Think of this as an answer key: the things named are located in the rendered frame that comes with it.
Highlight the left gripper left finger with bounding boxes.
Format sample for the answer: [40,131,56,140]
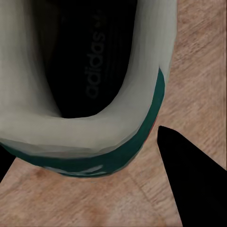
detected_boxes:
[0,145,16,182]

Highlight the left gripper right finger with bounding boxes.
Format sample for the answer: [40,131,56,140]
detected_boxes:
[157,126,227,227]

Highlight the gym shoe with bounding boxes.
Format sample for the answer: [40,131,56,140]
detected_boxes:
[0,0,177,178]

